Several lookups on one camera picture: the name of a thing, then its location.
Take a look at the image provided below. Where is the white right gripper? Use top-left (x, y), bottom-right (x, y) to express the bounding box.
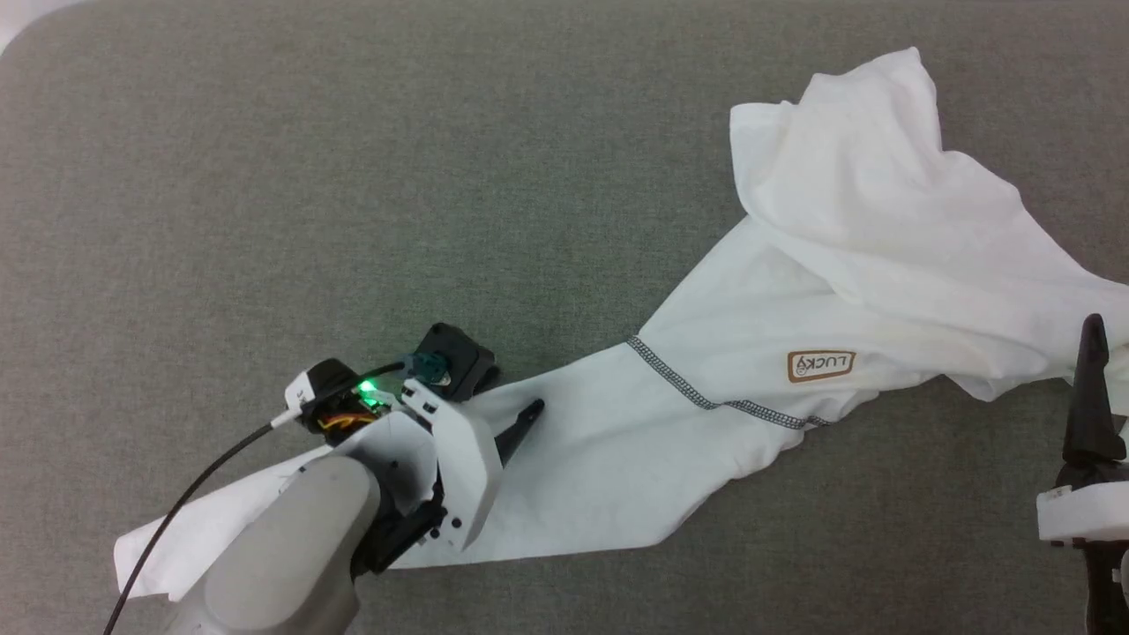
top-left (1036, 314), bottom-right (1129, 545)

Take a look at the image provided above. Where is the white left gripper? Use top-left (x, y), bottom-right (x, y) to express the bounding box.
top-left (400, 386), bottom-right (546, 553)

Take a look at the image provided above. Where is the white long-sleeve shirt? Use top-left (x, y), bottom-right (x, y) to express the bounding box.
top-left (115, 47), bottom-right (1129, 602)

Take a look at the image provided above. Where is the white left cable tag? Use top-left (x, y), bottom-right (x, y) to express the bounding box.
top-left (271, 374), bottom-right (318, 431)

